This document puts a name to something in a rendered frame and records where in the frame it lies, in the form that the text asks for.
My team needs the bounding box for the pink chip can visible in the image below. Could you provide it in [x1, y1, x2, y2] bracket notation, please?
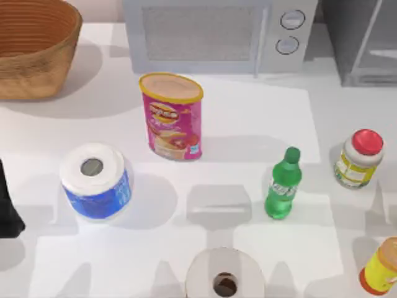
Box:
[138, 72, 205, 161]

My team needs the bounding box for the green bottle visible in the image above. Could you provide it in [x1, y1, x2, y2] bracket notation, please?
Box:
[264, 147, 303, 220]

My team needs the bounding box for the blue wrapped toilet paper roll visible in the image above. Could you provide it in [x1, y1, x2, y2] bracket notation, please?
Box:
[59, 142, 132, 223]

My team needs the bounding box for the pale microwave oven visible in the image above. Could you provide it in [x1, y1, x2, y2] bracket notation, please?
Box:
[122, 0, 319, 78]

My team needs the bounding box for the plain white paper roll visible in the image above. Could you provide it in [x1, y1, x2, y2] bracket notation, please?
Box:
[184, 246, 266, 298]

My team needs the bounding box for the round microwave knob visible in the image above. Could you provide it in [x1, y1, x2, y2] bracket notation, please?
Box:
[275, 35, 300, 56]
[280, 9, 306, 29]

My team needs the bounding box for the red lidded jar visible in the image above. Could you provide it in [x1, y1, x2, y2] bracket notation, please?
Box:
[333, 129, 385, 189]

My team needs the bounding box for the brown woven basket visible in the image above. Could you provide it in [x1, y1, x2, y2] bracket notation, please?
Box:
[0, 0, 84, 101]

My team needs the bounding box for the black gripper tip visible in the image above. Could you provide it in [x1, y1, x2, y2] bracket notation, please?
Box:
[0, 158, 26, 239]

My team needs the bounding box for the yellow and orange can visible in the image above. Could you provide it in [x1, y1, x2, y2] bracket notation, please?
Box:
[359, 236, 397, 296]

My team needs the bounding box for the microwave door handle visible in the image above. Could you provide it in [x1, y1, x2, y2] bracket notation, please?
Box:
[252, 6, 269, 78]

